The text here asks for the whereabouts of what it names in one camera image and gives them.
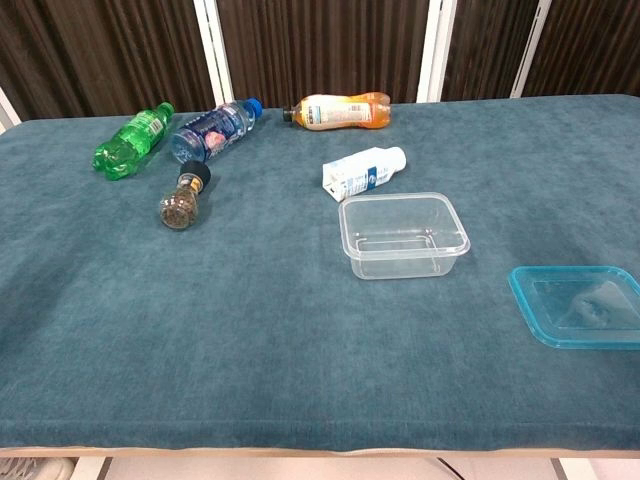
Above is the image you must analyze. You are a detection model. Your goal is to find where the teal plastic tray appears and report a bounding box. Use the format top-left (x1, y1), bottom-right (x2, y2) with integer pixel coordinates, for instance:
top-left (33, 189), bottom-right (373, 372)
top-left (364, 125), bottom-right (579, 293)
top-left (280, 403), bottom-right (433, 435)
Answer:
top-left (508, 265), bottom-right (640, 351)

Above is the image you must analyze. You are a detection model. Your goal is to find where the clear plastic container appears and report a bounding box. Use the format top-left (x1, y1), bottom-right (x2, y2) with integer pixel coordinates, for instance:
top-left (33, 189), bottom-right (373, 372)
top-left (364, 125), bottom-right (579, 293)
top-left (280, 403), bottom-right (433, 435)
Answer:
top-left (338, 191), bottom-right (472, 281)

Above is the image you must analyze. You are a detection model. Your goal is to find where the small white milk bottle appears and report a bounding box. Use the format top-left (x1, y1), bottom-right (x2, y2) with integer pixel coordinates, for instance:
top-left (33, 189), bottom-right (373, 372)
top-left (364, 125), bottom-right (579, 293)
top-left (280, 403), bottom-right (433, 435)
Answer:
top-left (322, 146), bottom-right (408, 203)

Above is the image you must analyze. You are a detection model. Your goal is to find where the teal velvet tablecloth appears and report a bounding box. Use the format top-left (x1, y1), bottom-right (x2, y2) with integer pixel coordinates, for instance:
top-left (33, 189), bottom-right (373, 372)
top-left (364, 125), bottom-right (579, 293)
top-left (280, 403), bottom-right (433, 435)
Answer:
top-left (0, 93), bottom-right (640, 451)

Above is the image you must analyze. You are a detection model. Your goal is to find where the orange drink bottle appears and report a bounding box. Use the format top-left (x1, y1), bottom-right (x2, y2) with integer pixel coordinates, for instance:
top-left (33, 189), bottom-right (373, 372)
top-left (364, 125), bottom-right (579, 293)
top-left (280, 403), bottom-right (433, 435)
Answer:
top-left (281, 91), bottom-right (393, 132)

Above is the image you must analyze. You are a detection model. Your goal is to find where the glass pepper grinder black cap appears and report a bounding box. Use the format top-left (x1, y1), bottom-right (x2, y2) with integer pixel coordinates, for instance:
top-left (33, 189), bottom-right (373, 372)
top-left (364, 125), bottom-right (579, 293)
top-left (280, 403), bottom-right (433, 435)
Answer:
top-left (158, 160), bottom-right (212, 232)

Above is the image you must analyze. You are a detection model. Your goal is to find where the blue capped water bottle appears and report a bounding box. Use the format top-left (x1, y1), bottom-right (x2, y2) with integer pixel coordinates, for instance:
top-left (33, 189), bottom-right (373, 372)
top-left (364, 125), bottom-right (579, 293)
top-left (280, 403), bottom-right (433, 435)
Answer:
top-left (171, 97), bottom-right (265, 165)

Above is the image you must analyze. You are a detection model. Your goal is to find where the dark brown pleated curtain panel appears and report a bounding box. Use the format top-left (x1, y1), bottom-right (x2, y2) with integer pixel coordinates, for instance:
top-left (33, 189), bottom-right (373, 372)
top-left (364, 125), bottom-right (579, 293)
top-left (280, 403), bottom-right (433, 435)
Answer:
top-left (0, 0), bottom-right (217, 121)
top-left (214, 0), bottom-right (431, 109)
top-left (522, 0), bottom-right (640, 99)
top-left (439, 0), bottom-right (544, 103)

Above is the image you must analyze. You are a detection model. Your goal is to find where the green plastic soda bottle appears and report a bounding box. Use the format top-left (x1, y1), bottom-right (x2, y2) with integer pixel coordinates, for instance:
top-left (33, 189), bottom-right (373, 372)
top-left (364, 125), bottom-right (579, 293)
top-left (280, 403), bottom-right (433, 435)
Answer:
top-left (92, 101), bottom-right (176, 182)

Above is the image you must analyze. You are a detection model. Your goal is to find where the white mesh shoe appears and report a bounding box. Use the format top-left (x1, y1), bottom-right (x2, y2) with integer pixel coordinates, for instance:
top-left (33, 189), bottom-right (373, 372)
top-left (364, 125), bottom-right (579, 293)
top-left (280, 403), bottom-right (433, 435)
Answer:
top-left (0, 457), bottom-right (76, 480)

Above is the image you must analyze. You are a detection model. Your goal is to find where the white partition frame post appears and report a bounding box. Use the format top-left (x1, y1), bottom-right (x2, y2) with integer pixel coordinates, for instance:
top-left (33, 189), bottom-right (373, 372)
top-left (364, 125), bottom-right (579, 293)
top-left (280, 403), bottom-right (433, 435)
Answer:
top-left (0, 85), bottom-right (22, 135)
top-left (509, 0), bottom-right (552, 99)
top-left (192, 0), bottom-right (236, 105)
top-left (416, 0), bottom-right (454, 104)

